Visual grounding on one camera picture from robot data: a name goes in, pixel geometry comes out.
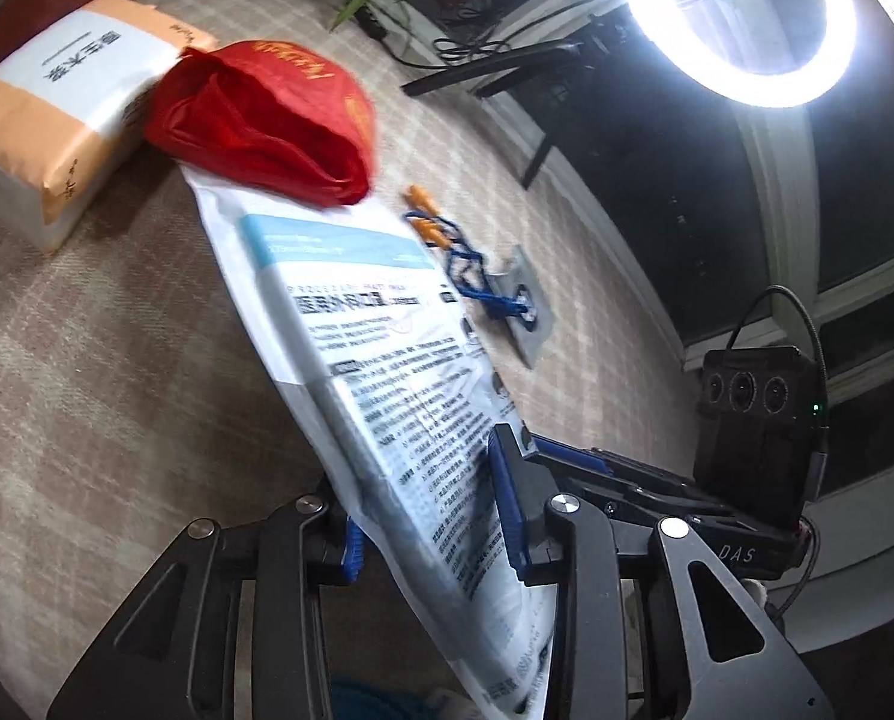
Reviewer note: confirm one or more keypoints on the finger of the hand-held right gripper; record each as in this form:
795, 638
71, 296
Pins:
664, 506
627, 469

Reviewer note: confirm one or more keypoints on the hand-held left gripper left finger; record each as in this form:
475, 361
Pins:
352, 547

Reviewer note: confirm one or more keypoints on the red fabric bag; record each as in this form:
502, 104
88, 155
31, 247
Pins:
267, 120

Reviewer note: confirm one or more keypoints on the grey flat plate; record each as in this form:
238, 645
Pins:
531, 334

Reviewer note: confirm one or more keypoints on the orange and white tissue pack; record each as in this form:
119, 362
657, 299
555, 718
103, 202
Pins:
49, 112

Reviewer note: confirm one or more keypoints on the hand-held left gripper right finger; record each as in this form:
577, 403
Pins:
508, 510

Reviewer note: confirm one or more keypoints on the white face mask package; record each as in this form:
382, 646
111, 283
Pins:
387, 360

